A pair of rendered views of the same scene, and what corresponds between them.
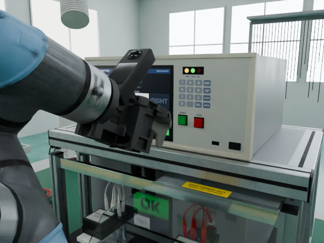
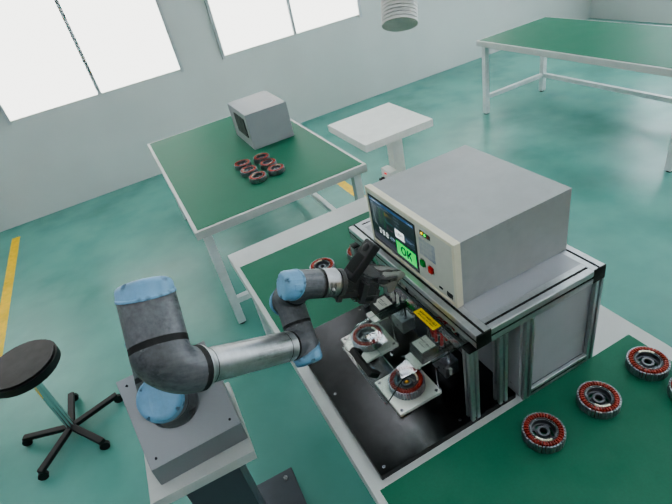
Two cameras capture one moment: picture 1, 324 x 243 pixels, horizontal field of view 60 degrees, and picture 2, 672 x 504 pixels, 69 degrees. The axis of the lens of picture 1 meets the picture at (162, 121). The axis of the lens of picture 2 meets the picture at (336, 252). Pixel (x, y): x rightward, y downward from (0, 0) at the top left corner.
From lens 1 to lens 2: 98 cm
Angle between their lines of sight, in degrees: 42
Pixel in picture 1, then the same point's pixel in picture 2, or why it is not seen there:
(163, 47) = not seen: outside the picture
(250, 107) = (454, 277)
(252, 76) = (453, 259)
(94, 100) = (332, 293)
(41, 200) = (310, 337)
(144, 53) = (370, 249)
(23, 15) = not seen: outside the picture
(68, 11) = (388, 20)
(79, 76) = (322, 288)
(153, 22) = not seen: outside the picture
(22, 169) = (304, 323)
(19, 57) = (295, 294)
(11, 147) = (300, 313)
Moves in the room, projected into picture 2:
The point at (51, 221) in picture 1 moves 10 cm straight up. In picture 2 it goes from (313, 345) to (304, 316)
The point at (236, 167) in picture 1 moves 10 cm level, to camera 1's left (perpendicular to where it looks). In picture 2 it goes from (445, 311) to (410, 303)
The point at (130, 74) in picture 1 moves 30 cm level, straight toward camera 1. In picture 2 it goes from (358, 266) to (304, 352)
